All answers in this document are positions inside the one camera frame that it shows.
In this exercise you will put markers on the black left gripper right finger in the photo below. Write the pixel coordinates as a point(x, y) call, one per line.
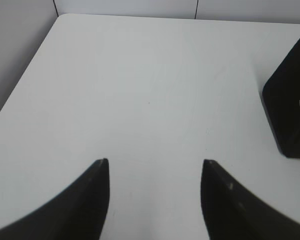
point(231, 211)

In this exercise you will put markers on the black fabric bag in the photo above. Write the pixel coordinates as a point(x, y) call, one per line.
point(281, 99)

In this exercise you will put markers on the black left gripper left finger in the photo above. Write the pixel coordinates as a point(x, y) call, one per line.
point(78, 212)

